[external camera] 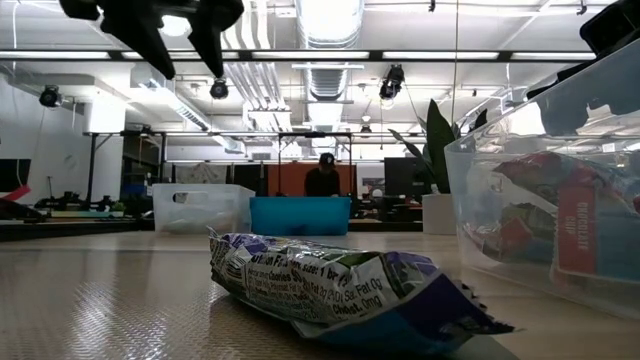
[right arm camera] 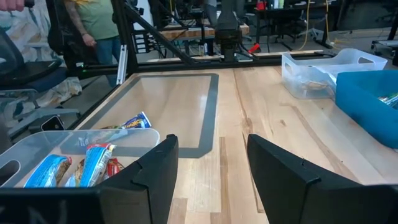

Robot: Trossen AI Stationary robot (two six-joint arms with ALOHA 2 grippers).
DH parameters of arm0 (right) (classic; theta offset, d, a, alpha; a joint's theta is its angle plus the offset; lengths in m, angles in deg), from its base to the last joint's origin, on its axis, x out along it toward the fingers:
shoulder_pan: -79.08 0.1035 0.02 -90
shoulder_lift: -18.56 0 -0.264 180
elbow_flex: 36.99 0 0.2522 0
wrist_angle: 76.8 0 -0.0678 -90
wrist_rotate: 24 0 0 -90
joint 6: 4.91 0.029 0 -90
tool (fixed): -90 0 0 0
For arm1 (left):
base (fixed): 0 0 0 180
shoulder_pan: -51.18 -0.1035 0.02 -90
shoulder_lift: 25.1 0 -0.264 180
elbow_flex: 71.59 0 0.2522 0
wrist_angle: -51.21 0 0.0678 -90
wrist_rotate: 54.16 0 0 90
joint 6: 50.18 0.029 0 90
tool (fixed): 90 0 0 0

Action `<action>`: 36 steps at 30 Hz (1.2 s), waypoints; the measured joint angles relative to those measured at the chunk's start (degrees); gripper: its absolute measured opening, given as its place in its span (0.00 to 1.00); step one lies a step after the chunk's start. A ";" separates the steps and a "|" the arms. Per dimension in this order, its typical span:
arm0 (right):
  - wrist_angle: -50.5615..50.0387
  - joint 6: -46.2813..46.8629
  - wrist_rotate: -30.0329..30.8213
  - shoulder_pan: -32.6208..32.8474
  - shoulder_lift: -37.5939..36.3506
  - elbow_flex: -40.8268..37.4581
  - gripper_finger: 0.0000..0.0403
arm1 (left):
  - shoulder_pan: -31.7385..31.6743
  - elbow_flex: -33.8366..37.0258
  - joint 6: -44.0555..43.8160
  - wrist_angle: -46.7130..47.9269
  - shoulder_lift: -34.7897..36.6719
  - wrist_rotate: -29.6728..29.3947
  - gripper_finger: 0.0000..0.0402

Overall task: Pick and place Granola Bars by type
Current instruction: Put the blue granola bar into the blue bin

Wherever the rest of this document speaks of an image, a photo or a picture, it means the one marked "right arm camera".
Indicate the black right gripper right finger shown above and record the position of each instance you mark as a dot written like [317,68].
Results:
[295,199]

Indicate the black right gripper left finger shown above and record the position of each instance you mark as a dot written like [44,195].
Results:
[133,202]

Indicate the red chocolate chip granola bar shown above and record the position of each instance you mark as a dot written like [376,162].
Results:
[113,166]

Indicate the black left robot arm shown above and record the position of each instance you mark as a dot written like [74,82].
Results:
[228,40]

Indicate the purple granola bar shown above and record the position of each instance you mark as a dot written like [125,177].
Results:
[136,122]

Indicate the blue plastic bin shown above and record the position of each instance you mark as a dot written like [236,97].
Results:
[357,109]

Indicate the black phone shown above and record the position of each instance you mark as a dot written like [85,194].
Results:
[53,124]

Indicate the grey bordered table mat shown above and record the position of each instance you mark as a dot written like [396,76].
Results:
[213,109]

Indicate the clear plastic bin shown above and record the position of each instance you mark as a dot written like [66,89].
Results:
[298,74]
[18,146]

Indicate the crumpled plastic bag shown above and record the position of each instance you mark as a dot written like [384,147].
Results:
[62,90]

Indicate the red clamp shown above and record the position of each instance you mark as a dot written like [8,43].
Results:
[254,48]

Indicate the black office chair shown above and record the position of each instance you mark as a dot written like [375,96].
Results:
[31,73]

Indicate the wooden workbench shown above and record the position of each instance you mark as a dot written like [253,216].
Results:
[192,32]

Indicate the person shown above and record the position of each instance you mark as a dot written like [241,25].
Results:
[96,18]

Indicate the black desk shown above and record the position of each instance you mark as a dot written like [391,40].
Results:
[295,9]

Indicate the person's hand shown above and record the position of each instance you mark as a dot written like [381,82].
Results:
[11,4]

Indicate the silver aluminium bracket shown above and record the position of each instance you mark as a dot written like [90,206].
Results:
[122,63]

